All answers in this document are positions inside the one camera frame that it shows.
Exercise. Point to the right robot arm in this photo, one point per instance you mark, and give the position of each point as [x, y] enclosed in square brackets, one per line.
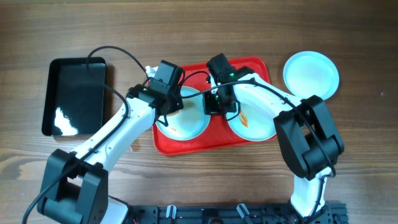
[308, 138]

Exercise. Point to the green orange sponge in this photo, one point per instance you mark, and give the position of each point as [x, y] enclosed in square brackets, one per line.
[173, 113]

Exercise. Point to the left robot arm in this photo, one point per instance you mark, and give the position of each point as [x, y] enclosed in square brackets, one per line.
[75, 184]

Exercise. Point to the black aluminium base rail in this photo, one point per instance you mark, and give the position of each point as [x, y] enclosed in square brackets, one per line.
[277, 213]

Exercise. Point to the black water tray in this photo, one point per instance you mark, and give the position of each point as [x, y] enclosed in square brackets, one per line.
[74, 101]

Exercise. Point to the light blue plate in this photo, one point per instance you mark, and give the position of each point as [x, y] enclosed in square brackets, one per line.
[250, 124]
[311, 73]
[188, 123]

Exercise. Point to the red plastic serving tray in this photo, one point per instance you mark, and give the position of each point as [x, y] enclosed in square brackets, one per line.
[218, 134]

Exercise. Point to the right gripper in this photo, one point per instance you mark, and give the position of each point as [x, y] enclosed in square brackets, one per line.
[217, 106]

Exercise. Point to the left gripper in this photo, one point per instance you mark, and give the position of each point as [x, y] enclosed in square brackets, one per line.
[171, 107]

